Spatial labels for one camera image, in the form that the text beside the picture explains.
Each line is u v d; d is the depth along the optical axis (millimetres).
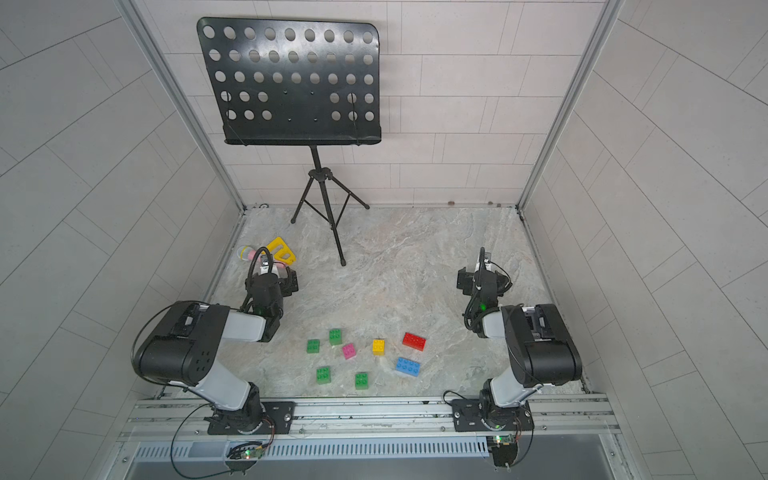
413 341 825
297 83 683
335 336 822
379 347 789
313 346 814
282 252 1009
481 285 694
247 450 654
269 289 702
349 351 807
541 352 445
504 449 690
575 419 712
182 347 448
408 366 787
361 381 738
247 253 984
